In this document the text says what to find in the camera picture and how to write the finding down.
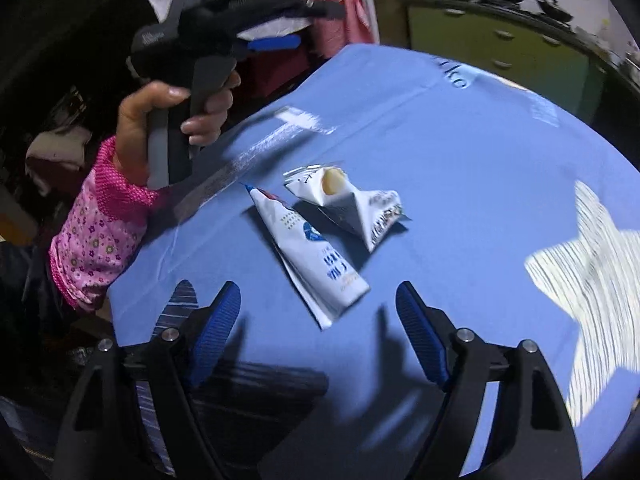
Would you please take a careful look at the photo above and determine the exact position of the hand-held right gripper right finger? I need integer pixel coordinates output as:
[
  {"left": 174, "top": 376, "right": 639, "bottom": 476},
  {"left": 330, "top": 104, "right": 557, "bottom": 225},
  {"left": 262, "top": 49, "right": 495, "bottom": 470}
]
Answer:
[{"left": 395, "top": 280, "right": 583, "bottom": 480}]

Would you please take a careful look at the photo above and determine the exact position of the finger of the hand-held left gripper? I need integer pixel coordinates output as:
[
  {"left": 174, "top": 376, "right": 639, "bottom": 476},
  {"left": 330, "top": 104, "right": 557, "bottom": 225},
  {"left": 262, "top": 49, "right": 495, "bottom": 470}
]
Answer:
[
  {"left": 297, "top": 0, "right": 347, "bottom": 20},
  {"left": 245, "top": 34, "right": 303, "bottom": 54}
]

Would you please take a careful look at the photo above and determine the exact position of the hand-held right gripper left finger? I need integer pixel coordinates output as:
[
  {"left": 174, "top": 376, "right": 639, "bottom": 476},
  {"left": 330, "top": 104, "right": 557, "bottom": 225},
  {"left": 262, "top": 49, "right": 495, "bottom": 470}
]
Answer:
[{"left": 52, "top": 280, "right": 243, "bottom": 480}]

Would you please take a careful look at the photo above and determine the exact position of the white and blue wrapper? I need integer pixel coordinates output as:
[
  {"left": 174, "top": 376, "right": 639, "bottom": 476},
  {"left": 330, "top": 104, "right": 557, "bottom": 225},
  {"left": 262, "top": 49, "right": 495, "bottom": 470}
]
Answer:
[{"left": 243, "top": 183, "right": 372, "bottom": 331}]

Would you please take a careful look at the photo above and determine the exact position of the white wrapper with cookie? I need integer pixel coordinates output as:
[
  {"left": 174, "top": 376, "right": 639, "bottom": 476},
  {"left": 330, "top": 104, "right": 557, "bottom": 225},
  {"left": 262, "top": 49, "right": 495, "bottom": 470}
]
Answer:
[{"left": 283, "top": 161, "right": 405, "bottom": 253}]

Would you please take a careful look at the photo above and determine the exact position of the person's left hand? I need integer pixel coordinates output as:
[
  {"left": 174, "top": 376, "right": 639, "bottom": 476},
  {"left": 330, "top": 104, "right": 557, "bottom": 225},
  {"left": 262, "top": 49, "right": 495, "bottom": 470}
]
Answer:
[{"left": 114, "top": 69, "right": 242, "bottom": 188}]

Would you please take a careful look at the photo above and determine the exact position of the red hanging cloth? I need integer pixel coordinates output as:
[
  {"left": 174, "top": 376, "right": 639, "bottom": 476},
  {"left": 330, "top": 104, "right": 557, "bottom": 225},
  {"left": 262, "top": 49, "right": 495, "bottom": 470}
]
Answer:
[{"left": 304, "top": 0, "right": 377, "bottom": 59}]

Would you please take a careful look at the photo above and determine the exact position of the striped cloth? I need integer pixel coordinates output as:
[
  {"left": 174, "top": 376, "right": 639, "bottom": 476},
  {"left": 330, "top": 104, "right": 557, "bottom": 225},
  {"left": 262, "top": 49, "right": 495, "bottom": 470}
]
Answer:
[{"left": 134, "top": 280, "right": 201, "bottom": 477}]

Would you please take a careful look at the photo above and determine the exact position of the light blue tablecloth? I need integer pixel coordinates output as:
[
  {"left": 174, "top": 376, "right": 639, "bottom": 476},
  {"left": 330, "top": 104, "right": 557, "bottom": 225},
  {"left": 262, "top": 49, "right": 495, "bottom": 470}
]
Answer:
[{"left": 107, "top": 42, "right": 640, "bottom": 480}]

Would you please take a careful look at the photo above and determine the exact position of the black wok with handle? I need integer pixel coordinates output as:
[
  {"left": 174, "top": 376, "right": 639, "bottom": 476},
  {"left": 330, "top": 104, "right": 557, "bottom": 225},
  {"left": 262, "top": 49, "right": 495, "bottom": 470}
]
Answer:
[{"left": 534, "top": 0, "right": 574, "bottom": 23}]

